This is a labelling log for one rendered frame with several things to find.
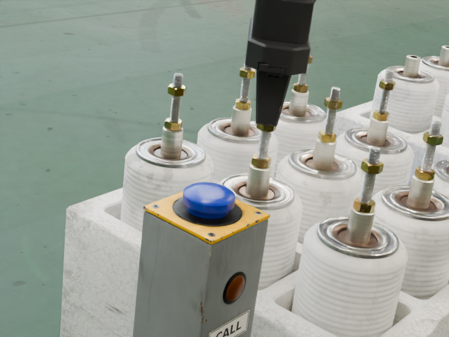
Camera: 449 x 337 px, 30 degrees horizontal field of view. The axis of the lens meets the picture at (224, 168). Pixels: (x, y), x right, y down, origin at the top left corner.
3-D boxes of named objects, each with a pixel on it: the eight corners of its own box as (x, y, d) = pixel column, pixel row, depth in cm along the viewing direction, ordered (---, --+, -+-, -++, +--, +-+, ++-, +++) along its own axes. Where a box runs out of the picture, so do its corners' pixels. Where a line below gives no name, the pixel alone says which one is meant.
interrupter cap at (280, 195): (309, 200, 84) (310, 194, 84) (259, 219, 79) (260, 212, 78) (253, 173, 88) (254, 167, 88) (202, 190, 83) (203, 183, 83)
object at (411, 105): (427, 184, 138) (452, 79, 131) (397, 199, 131) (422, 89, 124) (377, 164, 143) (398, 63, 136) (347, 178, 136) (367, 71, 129)
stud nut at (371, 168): (375, 176, 73) (377, 167, 73) (357, 170, 74) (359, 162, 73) (384, 170, 75) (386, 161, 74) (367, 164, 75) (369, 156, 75)
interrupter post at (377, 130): (388, 145, 101) (394, 120, 100) (378, 149, 99) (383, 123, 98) (371, 138, 102) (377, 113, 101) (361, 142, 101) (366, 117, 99)
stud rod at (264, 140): (262, 177, 83) (272, 106, 80) (264, 182, 82) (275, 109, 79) (252, 177, 83) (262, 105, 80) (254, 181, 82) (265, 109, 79)
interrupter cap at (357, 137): (417, 148, 101) (419, 142, 101) (385, 161, 96) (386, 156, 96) (365, 128, 106) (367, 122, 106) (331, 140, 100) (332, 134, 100)
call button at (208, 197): (243, 218, 65) (246, 194, 64) (209, 233, 62) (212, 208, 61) (204, 199, 67) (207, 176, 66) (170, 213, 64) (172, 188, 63)
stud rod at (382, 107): (383, 132, 100) (395, 71, 97) (377, 132, 100) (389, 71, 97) (377, 128, 101) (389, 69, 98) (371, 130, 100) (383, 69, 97)
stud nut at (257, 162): (268, 162, 83) (269, 154, 83) (272, 168, 82) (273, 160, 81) (249, 160, 83) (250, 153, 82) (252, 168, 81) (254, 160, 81)
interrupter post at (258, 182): (272, 196, 84) (277, 166, 82) (257, 202, 82) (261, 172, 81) (255, 188, 85) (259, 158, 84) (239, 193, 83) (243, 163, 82)
